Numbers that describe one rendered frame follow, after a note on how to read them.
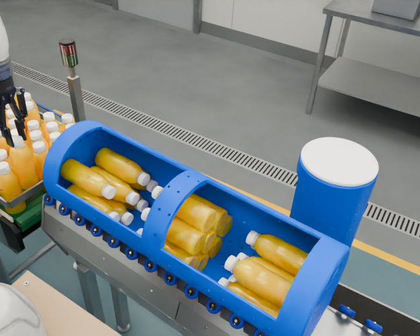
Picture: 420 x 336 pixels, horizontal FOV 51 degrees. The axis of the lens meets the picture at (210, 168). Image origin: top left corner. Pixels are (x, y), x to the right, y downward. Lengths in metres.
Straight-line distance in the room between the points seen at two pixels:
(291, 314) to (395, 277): 1.77
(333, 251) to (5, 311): 0.69
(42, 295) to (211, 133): 2.52
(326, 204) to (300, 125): 2.14
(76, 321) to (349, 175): 1.00
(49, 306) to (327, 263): 0.66
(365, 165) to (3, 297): 1.25
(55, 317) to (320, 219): 0.98
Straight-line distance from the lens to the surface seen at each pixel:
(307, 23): 4.58
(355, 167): 1.65
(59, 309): 1.16
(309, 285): 1.02
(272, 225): 1.28
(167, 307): 1.37
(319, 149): 1.69
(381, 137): 3.82
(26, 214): 1.65
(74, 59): 1.91
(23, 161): 1.56
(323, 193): 1.59
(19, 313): 0.88
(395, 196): 3.27
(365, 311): 2.37
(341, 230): 1.72
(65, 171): 1.43
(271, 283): 1.10
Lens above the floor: 2.01
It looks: 40 degrees down
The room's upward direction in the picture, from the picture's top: 3 degrees clockwise
